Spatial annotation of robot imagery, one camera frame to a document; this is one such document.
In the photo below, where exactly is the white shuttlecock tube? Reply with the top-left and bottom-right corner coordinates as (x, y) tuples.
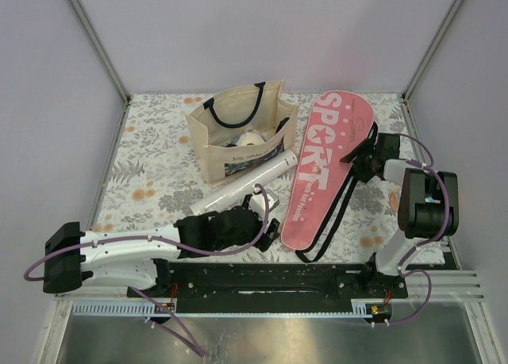
(190, 150), (298, 216)

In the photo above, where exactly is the pink racket cover bag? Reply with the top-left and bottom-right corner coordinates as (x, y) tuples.
(281, 90), (376, 263)

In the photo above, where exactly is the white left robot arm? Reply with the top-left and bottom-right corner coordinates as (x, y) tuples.
(43, 193), (279, 297)

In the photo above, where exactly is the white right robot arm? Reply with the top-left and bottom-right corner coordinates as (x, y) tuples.
(341, 133), (459, 297)

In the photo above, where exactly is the clear bottle pink cap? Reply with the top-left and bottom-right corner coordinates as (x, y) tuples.
(389, 189), (401, 213)

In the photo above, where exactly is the white tape roll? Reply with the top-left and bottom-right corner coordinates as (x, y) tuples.
(237, 130), (266, 147)

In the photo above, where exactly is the beige canvas tote bag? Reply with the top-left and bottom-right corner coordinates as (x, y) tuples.
(186, 80), (299, 187)

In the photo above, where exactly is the floral table mat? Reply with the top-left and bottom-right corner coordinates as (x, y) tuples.
(93, 93), (408, 263)

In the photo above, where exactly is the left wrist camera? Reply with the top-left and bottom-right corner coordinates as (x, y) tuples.
(249, 189), (281, 218)

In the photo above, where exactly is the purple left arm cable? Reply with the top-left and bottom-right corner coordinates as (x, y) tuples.
(23, 183), (273, 282)

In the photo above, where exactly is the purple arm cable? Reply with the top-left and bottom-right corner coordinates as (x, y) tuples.
(23, 183), (273, 282)
(372, 132), (453, 326)

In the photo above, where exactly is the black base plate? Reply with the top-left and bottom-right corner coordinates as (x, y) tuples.
(143, 260), (408, 314)

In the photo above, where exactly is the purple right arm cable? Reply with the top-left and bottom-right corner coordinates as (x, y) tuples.
(372, 132), (453, 326)

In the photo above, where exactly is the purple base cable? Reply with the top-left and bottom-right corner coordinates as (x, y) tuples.
(130, 286), (206, 357)

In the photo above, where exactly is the white slotted cable duct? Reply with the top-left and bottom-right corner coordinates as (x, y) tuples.
(72, 301), (169, 317)

